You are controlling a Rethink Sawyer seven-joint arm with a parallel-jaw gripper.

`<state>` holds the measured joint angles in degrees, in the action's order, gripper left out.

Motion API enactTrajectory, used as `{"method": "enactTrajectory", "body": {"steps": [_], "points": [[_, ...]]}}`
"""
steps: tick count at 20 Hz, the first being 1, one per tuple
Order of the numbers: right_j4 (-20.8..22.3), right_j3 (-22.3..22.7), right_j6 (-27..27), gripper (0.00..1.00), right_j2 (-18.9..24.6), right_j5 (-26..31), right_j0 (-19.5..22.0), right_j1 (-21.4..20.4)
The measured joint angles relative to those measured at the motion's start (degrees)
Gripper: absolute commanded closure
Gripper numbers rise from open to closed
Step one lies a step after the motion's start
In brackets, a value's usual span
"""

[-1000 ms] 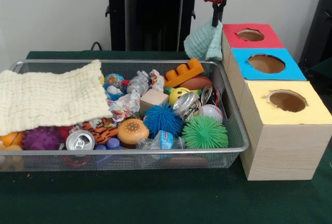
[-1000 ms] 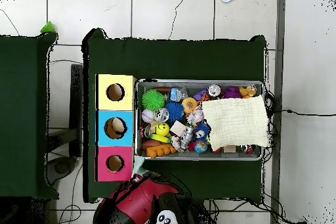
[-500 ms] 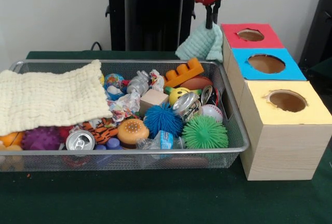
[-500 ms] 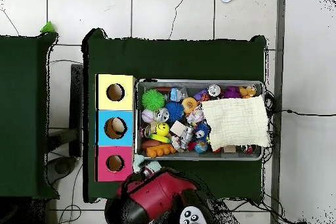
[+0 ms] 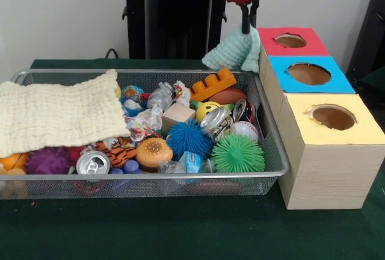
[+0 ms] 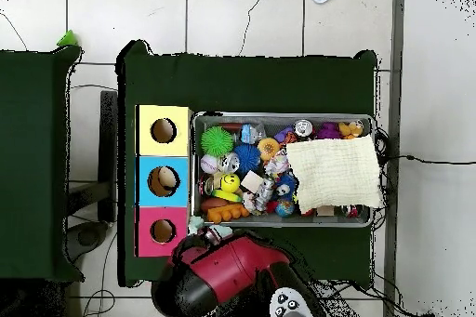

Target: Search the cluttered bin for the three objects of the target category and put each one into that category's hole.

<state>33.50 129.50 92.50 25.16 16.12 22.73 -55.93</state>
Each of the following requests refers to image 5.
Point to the orange toy block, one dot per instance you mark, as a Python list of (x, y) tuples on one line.
[(213, 84)]

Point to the green covered side table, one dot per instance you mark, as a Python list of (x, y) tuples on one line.
[(376, 82)]

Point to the white baseball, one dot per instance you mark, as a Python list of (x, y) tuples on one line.
[(248, 130)]

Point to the blue spiky ball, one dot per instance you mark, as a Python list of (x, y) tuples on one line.
[(186, 139)]

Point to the silver drink can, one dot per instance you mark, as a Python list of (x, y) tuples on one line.
[(92, 163)]

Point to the plain wooden cube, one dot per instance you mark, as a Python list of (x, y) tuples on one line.
[(176, 117)]

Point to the wooden box with three holes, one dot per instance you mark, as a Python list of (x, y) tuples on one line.
[(331, 175)]

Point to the crushed printed can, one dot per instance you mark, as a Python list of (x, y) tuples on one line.
[(216, 124)]

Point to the light blue muslin cloth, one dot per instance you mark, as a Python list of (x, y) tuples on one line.
[(237, 50)]

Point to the toy burger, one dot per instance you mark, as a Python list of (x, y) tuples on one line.
[(153, 151)]

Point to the yellow smiley ball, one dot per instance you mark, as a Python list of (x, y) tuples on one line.
[(207, 111)]

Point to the cream muslin cloth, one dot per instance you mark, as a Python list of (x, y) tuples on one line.
[(60, 112)]

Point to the green spiky ball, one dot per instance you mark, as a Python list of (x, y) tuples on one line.
[(237, 154)]

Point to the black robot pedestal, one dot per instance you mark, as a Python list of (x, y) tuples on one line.
[(177, 16)]

